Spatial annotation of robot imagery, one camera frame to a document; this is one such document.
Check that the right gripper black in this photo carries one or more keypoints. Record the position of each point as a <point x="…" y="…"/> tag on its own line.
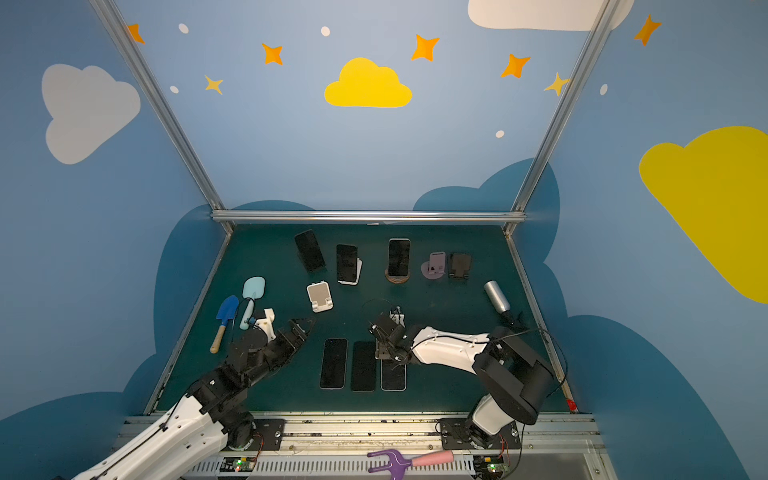
<point x="387" y="335"/>

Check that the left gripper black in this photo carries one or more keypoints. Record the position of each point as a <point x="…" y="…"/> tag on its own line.
<point x="285" y="336"/>

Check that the white framed phone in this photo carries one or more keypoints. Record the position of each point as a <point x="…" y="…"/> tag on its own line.
<point x="393" y="376"/>

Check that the black phone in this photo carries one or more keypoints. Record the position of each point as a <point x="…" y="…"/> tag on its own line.
<point x="364" y="367"/>
<point x="309" y="250"/>
<point x="347" y="264"/>

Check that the purple phone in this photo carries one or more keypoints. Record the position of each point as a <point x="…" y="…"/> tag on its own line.
<point x="334" y="361"/>

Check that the white phone stand front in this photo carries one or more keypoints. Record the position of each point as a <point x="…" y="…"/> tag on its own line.
<point x="320" y="297"/>

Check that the white phone stand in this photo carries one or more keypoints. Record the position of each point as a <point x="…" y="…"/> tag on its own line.
<point x="359" y="264"/>
<point x="320" y="297"/>

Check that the purple round phone stand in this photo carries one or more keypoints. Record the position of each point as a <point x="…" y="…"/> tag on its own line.
<point x="434" y="267"/>

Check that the small black phone stand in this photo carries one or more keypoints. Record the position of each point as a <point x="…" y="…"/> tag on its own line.
<point x="460" y="265"/>

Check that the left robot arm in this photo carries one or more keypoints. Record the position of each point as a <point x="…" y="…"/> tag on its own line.
<point x="211" y="415"/>

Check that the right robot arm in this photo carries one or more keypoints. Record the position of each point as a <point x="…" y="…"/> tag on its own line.
<point x="517" y="379"/>

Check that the round wooden phone stand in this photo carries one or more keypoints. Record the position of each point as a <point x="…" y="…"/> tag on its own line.
<point x="396" y="279"/>

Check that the black folding phone stand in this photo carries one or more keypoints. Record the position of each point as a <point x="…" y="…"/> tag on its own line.
<point x="307" y="258"/>

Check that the white phone stand rear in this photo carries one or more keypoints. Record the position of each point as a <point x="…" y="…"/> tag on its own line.
<point x="359" y="264"/>

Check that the phone on wooden stand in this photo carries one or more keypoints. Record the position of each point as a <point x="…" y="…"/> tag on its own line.
<point x="398" y="257"/>

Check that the light blue toy shovel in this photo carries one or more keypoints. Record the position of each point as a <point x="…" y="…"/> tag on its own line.
<point x="253" y="289"/>

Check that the silver screwdriver tool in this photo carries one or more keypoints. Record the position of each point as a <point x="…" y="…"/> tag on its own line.
<point x="503" y="307"/>

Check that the purple pink toy fork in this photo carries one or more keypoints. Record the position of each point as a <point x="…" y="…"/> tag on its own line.
<point x="397" y="464"/>

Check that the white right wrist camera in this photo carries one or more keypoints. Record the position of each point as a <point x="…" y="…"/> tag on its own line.
<point x="397" y="316"/>

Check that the aluminium frame rail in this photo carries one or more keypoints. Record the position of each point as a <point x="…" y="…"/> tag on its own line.
<point x="365" y="217"/>

